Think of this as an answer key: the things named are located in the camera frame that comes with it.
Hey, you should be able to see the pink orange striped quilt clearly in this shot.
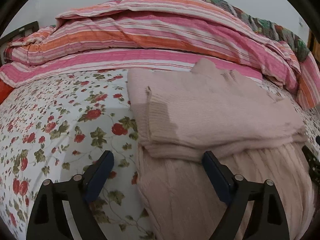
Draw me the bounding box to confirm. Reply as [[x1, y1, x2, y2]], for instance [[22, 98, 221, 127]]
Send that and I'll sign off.
[[4, 0, 319, 109]]

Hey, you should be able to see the dark wooden headboard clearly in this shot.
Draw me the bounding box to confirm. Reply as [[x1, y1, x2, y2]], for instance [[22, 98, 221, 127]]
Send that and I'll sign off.
[[0, 21, 39, 66]]

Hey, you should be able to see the dark patchwork floral blanket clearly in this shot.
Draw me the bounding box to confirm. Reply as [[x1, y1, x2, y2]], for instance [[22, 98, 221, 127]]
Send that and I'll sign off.
[[202, 0, 310, 62]]

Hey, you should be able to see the pale pink knit sweater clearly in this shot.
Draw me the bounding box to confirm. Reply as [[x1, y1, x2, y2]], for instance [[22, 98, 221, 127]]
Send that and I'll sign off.
[[127, 59, 316, 239]]

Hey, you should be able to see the white red floral bedsheet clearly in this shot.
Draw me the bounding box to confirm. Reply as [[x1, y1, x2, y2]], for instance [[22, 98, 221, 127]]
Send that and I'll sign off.
[[0, 68, 320, 240]]

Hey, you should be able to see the red orange pillow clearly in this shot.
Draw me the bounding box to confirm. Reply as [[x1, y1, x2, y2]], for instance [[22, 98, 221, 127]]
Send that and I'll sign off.
[[0, 80, 14, 104]]

